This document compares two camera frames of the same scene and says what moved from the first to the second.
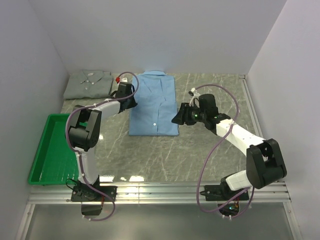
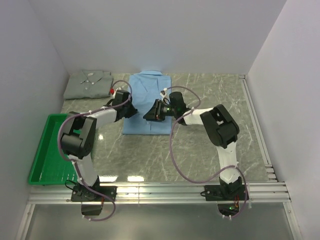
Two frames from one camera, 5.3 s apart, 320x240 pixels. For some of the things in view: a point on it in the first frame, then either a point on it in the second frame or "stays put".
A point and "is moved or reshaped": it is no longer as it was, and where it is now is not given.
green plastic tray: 55,162 stays put
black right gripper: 181,118 to 155,113
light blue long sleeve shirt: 156,103 is moved or reshaped
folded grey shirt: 88,84 stays put
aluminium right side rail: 251,107 stays put
